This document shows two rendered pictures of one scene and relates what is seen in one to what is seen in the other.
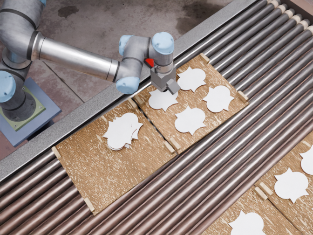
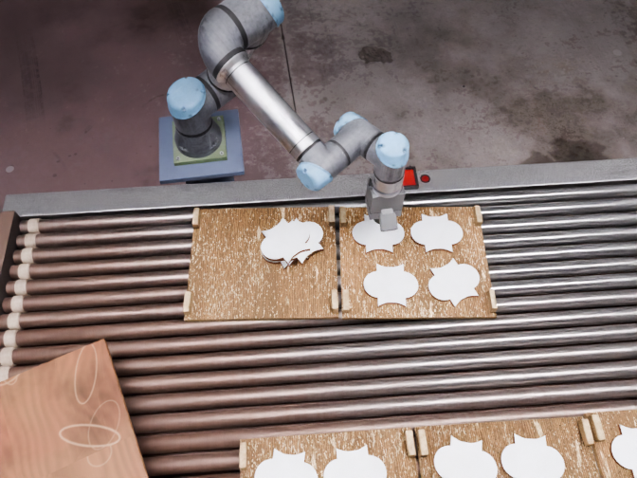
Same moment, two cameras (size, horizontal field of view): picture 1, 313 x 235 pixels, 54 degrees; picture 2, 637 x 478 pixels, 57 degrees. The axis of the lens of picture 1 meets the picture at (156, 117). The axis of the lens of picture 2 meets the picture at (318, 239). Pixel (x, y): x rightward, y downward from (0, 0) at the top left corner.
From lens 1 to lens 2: 0.42 m
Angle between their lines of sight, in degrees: 16
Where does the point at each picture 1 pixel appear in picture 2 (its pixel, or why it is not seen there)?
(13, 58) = not seen: hidden behind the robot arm
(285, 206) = not seen: outside the picture
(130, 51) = (342, 136)
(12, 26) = (216, 29)
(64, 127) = (229, 194)
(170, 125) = (359, 274)
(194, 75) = (444, 229)
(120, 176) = (248, 294)
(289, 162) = (488, 434)
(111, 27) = (420, 110)
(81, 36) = (370, 100)
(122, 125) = (295, 233)
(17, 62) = not seen: hidden behind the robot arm
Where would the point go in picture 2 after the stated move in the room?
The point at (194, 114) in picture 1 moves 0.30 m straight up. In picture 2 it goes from (403, 281) to (420, 223)
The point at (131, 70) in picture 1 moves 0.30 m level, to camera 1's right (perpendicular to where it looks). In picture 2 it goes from (326, 158) to (445, 220)
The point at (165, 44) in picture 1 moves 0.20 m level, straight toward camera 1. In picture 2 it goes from (390, 151) to (337, 211)
